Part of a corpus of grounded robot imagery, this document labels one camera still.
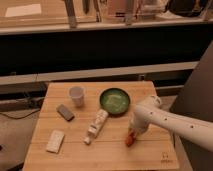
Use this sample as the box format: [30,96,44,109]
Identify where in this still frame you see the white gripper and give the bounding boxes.
[129,115,149,136]

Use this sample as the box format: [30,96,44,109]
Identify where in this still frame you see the red pepper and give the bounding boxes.
[125,132,135,147]

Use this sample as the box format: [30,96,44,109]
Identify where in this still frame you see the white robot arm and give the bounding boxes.
[129,95,213,152]

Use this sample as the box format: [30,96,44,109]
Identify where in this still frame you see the green frying pan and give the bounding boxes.
[99,88,131,116]

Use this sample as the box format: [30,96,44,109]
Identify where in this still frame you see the white plastic cup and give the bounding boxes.
[69,86,84,107]

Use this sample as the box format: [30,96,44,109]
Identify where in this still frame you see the grey sponge block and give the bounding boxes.
[56,104,74,121]

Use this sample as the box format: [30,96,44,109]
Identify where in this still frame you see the white rectangular block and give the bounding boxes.
[46,130,65,153]

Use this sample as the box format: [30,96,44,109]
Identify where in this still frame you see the white pan handle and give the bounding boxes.
[84,109,109,145]

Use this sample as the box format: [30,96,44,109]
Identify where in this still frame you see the black cable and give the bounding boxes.
[0,108,42,121]

